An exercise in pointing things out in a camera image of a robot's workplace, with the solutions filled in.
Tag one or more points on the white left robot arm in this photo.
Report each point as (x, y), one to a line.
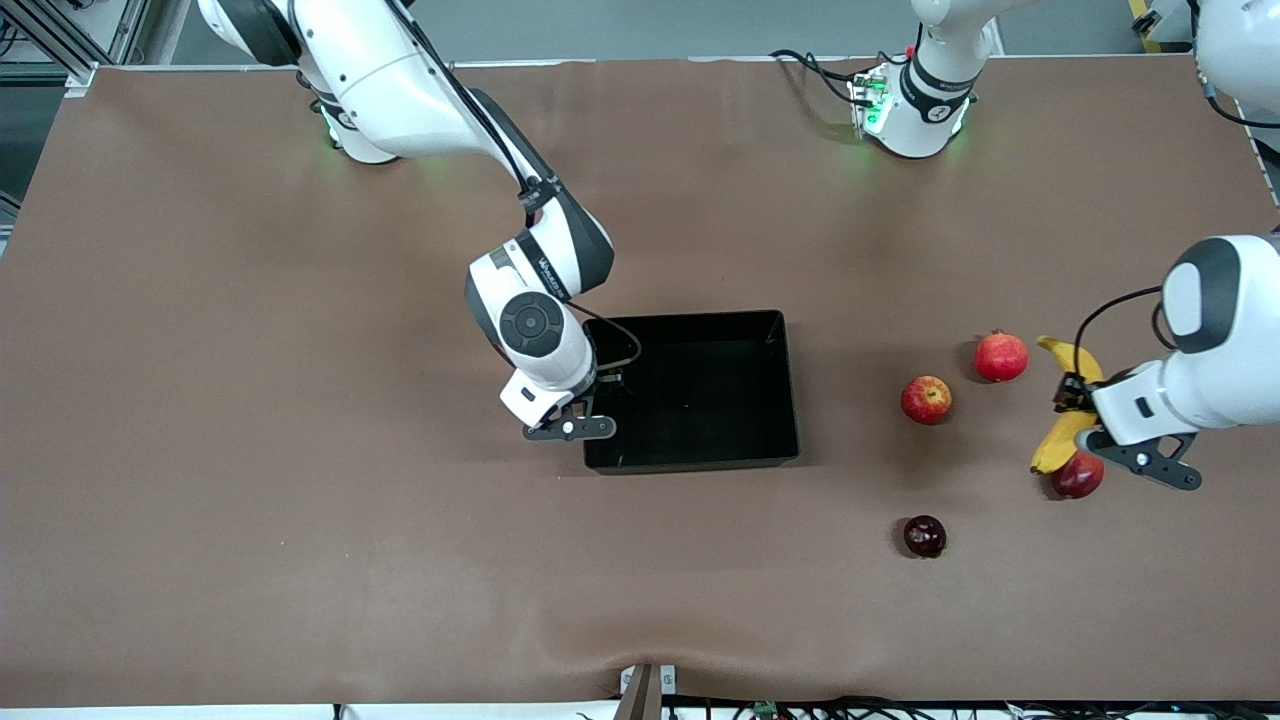
(1230, 300)

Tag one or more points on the red apple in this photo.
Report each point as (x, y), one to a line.
(926, 400)

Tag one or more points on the yellow banana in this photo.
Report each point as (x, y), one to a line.
(1055, 440)

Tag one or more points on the grey metal bracket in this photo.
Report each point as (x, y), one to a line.
(645, 690)

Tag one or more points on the black plastic box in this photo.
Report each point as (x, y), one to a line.
(700, 400)

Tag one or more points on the brown table mat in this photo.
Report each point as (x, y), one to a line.
(300, 550)

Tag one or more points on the dark purple plum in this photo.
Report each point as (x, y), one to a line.
(925, 537)

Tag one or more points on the red yellow mango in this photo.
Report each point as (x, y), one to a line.
(1080, 478)

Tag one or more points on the red pomegranate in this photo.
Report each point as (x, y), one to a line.
(1001, 357)

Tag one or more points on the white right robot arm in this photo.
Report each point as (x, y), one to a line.
(400, 90)

